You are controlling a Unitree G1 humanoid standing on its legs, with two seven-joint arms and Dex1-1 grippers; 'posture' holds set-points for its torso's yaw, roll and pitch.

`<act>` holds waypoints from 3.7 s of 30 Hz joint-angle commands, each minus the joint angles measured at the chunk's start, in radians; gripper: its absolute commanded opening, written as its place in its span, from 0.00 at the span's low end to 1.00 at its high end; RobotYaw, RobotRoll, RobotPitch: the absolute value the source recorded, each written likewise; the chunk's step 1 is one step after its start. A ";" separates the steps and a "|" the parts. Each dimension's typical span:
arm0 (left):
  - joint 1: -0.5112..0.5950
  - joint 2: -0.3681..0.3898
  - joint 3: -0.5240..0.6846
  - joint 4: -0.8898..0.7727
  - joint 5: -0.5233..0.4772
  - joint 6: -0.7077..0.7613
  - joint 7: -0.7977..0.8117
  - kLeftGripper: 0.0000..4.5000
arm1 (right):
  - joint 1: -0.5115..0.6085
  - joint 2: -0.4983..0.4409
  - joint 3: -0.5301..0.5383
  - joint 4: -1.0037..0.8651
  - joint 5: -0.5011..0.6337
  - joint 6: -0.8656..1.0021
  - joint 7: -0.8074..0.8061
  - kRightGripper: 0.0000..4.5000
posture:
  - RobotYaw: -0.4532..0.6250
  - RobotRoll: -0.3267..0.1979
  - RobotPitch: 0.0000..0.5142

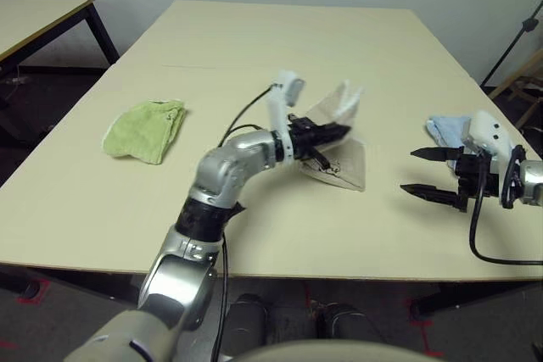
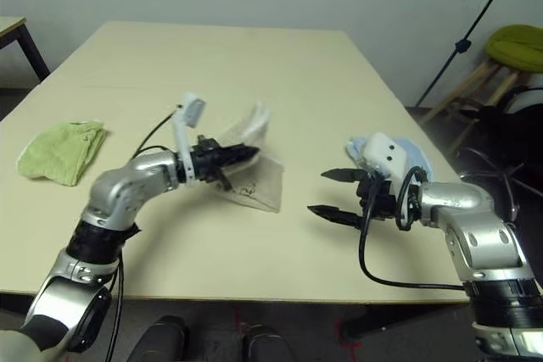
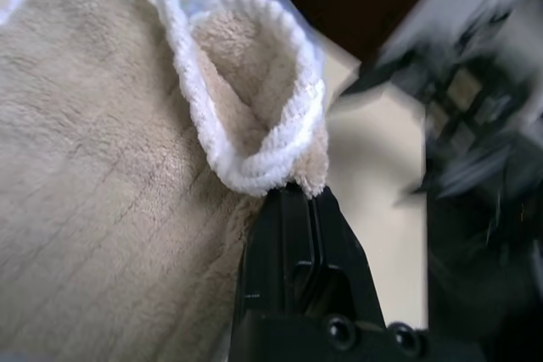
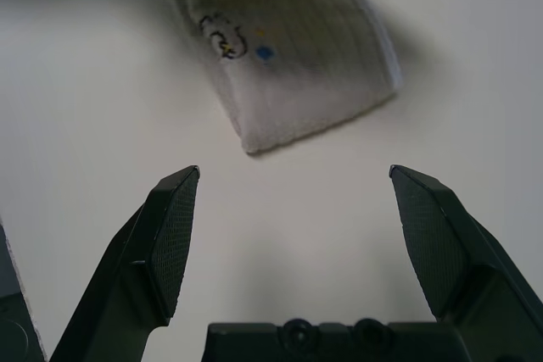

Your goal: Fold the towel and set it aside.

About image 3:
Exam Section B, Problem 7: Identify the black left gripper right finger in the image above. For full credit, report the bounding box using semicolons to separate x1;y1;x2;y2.
313;186;387;329

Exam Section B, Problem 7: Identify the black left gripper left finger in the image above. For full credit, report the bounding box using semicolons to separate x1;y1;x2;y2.
231;183;317;320

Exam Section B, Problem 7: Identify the beige towel with white trim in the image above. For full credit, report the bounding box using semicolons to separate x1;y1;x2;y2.
0;0;330;362

